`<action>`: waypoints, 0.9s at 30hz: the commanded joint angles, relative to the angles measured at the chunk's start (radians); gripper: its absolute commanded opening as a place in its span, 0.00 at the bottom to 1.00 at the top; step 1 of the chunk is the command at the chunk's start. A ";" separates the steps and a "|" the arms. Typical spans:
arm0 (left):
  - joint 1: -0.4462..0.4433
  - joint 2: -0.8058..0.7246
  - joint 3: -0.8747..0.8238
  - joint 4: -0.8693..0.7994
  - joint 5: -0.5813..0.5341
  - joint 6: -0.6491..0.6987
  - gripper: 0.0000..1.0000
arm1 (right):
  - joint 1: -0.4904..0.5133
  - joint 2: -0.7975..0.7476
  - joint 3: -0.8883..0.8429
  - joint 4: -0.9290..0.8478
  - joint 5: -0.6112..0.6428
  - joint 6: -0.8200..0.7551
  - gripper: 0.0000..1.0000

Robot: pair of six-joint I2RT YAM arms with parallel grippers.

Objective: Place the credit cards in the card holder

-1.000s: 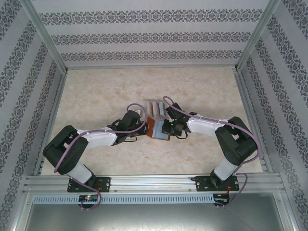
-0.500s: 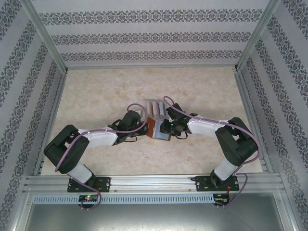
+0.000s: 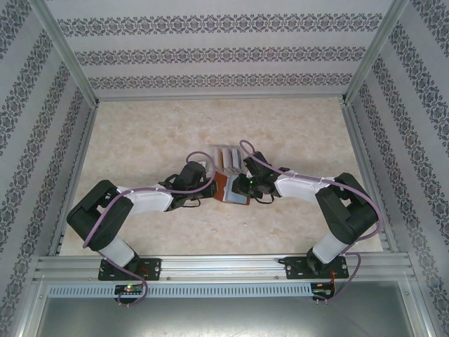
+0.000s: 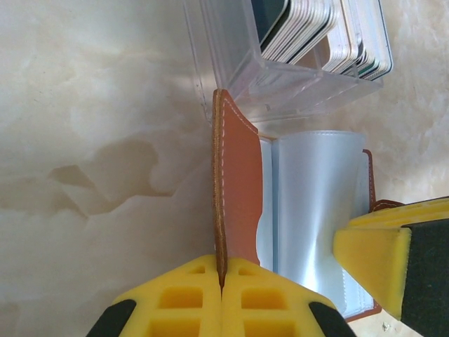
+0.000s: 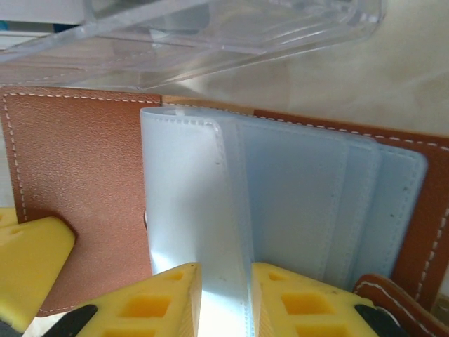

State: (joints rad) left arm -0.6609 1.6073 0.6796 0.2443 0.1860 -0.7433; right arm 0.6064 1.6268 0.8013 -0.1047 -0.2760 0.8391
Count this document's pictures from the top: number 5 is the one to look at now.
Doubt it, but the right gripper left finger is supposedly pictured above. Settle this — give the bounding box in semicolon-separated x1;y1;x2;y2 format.
52;262;204;337

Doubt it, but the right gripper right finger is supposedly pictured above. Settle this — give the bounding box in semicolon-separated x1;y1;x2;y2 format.
250;262;401;337

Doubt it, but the brown leather card holder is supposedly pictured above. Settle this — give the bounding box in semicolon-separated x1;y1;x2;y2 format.
0;86;449;337

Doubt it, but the clear acrylic card stand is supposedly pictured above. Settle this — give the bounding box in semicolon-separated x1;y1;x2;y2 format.
0;0;389;98

